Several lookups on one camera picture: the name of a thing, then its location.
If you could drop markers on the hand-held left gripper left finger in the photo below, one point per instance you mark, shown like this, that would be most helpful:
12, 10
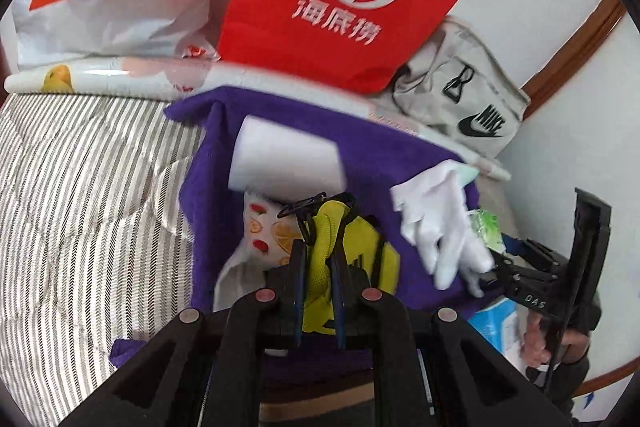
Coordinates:
298, 287

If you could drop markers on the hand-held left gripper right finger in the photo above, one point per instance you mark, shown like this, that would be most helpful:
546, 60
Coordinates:
340, 297

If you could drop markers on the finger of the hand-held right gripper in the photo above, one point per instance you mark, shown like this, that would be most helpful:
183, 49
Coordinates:
502, 269
512, 246

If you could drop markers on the white glove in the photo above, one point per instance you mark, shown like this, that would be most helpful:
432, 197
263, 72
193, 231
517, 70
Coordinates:
440, 227

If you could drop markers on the person's right forearm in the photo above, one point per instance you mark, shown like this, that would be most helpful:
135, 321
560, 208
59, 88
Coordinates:
565, 387

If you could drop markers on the person's right hand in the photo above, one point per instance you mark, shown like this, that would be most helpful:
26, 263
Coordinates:
535, 337

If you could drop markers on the green packet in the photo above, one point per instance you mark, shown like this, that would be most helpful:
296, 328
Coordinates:
485, 227

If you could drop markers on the blue white box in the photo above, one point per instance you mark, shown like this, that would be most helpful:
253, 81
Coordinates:
500, 327

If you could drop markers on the fruit print white cloth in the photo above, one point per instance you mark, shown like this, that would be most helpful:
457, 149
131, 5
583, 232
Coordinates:
260, 227

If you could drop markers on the mint green cloth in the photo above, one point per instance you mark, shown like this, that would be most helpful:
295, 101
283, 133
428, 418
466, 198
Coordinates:
467, 173

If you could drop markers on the white sponge block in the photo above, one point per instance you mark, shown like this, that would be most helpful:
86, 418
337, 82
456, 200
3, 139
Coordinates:
287, 157

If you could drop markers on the purple fleece towel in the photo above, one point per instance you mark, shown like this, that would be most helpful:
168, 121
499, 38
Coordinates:
380, 147

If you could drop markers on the striped bed quilt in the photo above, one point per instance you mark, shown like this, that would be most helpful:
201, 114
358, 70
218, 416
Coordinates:
90, 207

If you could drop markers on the red paper bag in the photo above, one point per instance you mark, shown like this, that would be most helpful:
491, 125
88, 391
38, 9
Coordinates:
310, 32

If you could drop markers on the red white crumpled wrapper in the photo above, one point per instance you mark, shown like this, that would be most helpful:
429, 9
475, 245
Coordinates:
196, 53

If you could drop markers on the fruit print wrapped package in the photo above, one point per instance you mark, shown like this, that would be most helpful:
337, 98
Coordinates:
125, 74

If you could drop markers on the wooden door frame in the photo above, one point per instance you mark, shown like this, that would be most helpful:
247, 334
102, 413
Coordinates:
585, 42

